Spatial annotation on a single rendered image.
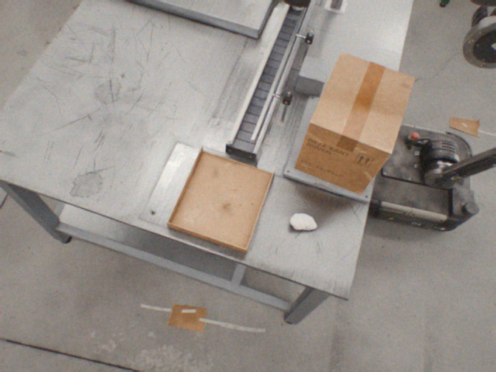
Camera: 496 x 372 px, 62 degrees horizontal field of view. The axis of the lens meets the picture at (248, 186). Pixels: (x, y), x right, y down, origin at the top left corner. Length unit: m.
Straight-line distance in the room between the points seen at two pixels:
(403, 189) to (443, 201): 0.21
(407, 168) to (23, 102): 1.76
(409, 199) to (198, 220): 1.23
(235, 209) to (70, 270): 1.14
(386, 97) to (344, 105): 0.14
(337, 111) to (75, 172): 0.86
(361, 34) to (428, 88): 1.21
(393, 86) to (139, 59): 0.95
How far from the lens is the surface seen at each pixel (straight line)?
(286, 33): 1.76
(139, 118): 1.55
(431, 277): 2.40
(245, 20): 1.79
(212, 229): 1.32
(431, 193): 2.30
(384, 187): 2.21
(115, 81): 1.67
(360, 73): 1.35
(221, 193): 1.37
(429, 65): 3.19
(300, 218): 1.33
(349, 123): 1.22
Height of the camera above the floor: 2.07
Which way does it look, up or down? 63 degrees down
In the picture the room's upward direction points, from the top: 9 degrees clockwise
